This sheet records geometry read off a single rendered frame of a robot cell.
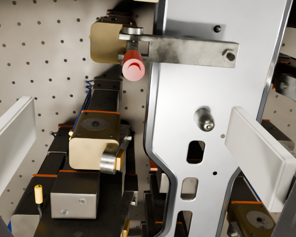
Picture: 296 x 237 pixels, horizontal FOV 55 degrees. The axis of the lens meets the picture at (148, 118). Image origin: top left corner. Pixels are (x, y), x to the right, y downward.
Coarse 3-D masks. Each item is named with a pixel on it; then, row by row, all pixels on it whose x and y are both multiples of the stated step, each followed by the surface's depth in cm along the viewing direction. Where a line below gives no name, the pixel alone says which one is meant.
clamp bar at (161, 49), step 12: (120, 36) 39; (132, 36) 39; (144, 36) 40; (156, 36) 40; (168, 36) 41; (156, 48) 40; (168, 48) 40; (180, 48) 40; (192, 48) 41; (204, 48) 41; (216, 48) 41; (228, 48) 41; (144, 60) 41; (156, 60) 41; (168, 60) 41; (180, 60) 41; (192, 60) 41; (204, 60) 41; (216, 60) 42; (228, 60) 41
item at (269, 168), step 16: (240, 112) 18; (240, 128) 18; (256, 128) 16; (240, 144) 17; (256, 144) 15; (272, 144) 14; (240, 160) 17; (256, 160) 15; (272, 160) 14; (288, 160) 13; (256, 176) 15; (272, 176) 14; (288, 176) 13; (272, 192) 14; (272, 208) 14
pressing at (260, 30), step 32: (160, 0) 44; (192, 0) 45; (224, 0) 45; (256, 0) 46; (288, 0) 46; (160, 32) 46; (192, 32) 47; (224, 32) 47; (256, 32) 48; (160, 64) 48; (256, 64) 50; (160, 96) 51; (192, 96) 51; (224, 96) 52; (256, 96) 52; (160, 128) 53; (192, 128) 54; (224, 128) 54; (160, 160) 56; (224, 160) 57; (224, 192) 60; (192, 224) 63
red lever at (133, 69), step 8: (128, 40) 41; (128, 48) 35; (136, 48) 35; (128, 56) 29; (136, 56) 29; (128, 64) 27; (136, 64) 27; (128, 72) 27; (136, 72) 27; (144, 72) 28; (136, 80) 28
